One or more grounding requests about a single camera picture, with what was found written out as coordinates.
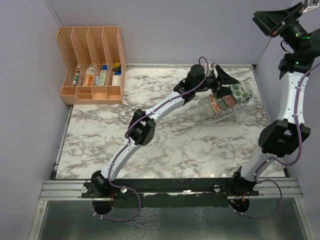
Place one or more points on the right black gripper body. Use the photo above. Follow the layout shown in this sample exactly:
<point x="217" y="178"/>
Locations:
<point x="293" y="35"/>

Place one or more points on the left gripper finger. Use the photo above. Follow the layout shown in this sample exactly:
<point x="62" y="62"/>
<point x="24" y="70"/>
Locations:
<point x="222" y="91"/>
<point x="224" y="78"/>

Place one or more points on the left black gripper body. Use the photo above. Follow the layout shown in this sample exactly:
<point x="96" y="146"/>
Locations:
<point x="212" y="82"/>

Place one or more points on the grey leaf pattern bowl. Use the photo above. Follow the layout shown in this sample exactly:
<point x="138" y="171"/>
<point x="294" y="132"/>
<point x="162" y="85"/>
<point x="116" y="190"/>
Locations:
<point x="229" y="100"/>

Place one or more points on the blue hexagon red-rim bowl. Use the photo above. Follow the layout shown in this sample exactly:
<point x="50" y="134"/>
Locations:
<point x="222" y="104"/>

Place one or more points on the orange floral bowl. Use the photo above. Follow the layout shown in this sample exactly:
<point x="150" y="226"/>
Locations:
<point x="214" y="103"/>

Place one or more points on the green leaf pattern bowl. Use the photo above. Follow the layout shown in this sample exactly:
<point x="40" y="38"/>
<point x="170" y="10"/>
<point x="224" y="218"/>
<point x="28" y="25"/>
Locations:
<point x="242" y="92"/>

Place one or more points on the green white geometric bowl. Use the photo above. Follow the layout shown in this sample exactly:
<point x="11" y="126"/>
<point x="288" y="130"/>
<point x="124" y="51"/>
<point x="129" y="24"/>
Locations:
<point x="207" y="106"/>

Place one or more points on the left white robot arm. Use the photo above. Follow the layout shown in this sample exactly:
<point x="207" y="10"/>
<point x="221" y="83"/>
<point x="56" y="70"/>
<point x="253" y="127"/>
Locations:
<point x="141" y="129"/>

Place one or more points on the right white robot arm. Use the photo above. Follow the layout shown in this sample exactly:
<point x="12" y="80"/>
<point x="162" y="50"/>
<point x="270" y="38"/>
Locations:
<point x="287" y="133"/>

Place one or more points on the yellow black toy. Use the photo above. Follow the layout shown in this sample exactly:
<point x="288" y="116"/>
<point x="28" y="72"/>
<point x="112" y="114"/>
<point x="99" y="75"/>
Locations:
<point x="116" y="67"/>

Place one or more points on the mint green box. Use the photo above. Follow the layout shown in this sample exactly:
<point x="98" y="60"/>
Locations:
<point x="102" y="77"/>

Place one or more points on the pink plastic file organizer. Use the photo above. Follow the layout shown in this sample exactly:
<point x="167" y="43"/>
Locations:
<point x="86" y="49"/>

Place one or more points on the orange white box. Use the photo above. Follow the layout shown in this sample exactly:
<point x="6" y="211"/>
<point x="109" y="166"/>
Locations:
<point x="87" y="80"/>

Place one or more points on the small bottle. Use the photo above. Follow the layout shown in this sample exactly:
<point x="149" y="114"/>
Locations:
<point x="76" y="78"/>

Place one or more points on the clear wire dish rack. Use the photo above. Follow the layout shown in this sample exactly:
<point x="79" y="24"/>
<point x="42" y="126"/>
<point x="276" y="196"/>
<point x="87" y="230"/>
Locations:
<point x="235" y="115"/>

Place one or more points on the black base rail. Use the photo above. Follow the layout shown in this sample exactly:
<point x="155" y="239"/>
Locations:
<point x="164" y="192"/>

